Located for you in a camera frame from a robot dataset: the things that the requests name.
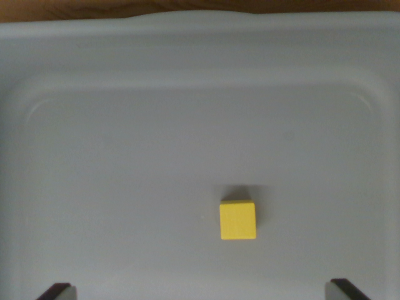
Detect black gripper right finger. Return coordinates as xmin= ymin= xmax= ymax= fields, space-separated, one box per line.
xmin=324 ymin=277 xmax=373 ymax=300

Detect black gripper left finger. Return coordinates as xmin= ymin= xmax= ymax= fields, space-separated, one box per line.
xmin=36 ymin=282 xmax=77 ymax=300

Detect yellow cube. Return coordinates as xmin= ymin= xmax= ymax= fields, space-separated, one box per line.
xmin=219 ymin=199 xmax=257 ymax=241

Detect grey plastic tray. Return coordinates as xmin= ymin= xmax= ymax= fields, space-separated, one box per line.
xmin=0 ymin=10 xmax=400 ymax=300

